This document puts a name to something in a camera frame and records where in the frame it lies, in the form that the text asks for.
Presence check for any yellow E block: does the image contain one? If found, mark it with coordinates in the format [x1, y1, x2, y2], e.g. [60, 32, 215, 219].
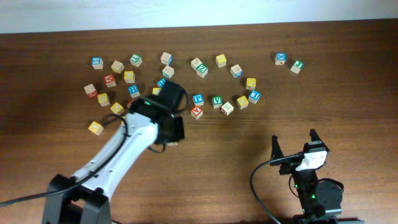
[236, 96, 249, 110]

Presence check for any blue P block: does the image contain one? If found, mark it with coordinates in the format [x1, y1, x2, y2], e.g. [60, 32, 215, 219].
[193, 94, 204, 106]

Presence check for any wooden block blue D side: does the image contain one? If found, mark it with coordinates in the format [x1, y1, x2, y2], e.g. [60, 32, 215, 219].
[160, 52, 173, 65]

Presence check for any green V block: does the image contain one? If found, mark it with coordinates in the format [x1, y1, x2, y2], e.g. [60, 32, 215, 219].
[212, 96, 223, 109]

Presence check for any blue H block left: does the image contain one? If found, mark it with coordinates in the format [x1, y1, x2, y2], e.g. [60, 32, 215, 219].
[127, 85, 140, 98]

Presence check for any blue I block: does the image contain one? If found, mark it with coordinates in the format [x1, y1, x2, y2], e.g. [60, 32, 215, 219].
[248, 90, 261, 104]

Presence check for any yellow block right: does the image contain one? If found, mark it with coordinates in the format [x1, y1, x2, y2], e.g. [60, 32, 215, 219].
[246, 78, 256, 90]

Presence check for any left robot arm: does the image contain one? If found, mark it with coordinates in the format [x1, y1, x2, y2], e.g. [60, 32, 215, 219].
[42, 81, 189, 223]

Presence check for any red V block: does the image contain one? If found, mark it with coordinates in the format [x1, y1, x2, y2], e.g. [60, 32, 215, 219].
[190, 106, 203, 119]

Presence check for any red I block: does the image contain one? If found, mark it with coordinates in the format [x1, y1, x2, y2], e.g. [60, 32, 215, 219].
[127, 99, 135, 108]

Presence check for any yellow S block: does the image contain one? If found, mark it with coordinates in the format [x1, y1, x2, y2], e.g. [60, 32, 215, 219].
[97, 93, 110, 106]

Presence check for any wooden block red side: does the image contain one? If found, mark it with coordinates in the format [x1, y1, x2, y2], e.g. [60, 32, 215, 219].
[84, 84, 98, 98]

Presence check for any plain wooden block yellow side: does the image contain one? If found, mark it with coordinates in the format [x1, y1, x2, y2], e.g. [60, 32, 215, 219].
[111, 60, 124, 74]

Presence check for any blue h block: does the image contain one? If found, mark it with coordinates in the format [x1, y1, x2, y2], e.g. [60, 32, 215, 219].
[157, 78, 166, 88]
[127, 85, 140, 98]

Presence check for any red A block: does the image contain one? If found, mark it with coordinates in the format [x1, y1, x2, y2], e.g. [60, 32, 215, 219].
[104, 75, 116, 88]

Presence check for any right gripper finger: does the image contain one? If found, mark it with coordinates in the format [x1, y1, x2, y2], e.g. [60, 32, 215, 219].
[271, 135, 284, 160]
[308, 129, 323, 145]

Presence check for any blue top block far left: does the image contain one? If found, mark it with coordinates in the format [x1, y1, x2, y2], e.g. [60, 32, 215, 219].
[91, 57, 104, 70]

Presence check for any wooden block green side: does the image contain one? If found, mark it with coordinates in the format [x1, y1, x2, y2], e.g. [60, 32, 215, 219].
[162, 65, 175, 79]

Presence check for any blue H block centre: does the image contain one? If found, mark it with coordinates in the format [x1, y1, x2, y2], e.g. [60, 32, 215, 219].
[157, 78, 166, 88]

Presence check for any green J block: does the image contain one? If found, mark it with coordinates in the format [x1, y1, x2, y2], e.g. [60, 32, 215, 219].
[290, 60, 304, 74]

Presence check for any yellow block lower left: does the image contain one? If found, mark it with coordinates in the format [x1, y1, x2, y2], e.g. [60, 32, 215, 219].
[110, 102, 125, 115]

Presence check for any yellow block bottom left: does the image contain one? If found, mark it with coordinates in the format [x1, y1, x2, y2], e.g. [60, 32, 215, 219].
[88, 121, 104, 136]

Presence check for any blue X block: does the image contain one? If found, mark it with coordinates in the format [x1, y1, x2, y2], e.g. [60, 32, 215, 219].
[274, 52, 287, 65]

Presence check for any green L block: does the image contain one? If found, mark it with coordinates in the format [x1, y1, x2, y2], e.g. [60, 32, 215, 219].
[129, 54, 142, 67]

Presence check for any wooden block blue D front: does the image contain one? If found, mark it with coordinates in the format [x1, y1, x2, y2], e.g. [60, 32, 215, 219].
[230, 64, 243, 78]

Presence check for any white wooden picture block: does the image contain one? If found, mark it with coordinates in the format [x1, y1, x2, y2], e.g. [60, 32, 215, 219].
[221, 102, 234, 116]

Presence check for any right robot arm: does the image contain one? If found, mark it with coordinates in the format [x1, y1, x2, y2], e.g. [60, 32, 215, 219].
[271, 129, 344, 223]

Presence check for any green Z block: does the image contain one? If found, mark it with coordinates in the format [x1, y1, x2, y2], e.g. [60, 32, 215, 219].
[196, 63, 208, 78]

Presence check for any yellow block upper left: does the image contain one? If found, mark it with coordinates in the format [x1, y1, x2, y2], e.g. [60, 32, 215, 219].
[124, 71, 136, 83]

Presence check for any plain wooden block centre top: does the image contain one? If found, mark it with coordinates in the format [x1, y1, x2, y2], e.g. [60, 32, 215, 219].
[190, 58, 202, 71]

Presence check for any yellow block top centre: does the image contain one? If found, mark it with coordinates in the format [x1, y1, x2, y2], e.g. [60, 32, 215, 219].
[216, 54, 227, 68]

